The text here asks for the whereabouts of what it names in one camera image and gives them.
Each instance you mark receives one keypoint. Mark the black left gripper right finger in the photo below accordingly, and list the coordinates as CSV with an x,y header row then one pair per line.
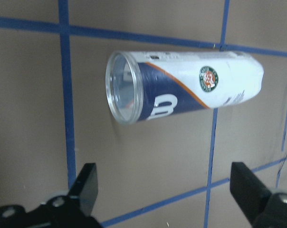
x,y
263,207

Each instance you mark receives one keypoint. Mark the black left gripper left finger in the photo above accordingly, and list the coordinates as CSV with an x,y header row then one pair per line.
x,y
72,210

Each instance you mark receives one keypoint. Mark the clear tennis ball can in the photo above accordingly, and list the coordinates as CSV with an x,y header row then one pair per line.
x,y
142,86

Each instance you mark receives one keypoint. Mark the brown paper mat blue grid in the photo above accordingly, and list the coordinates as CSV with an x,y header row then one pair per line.
x,y
169,172

